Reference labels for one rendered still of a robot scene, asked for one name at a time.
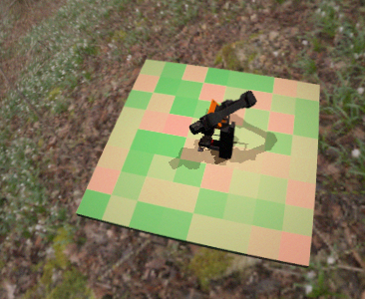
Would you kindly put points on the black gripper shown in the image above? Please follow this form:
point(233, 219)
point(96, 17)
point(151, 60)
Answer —
point(205, 141)

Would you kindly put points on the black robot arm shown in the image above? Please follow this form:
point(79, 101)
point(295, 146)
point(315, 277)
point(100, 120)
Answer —
point(227, 107)

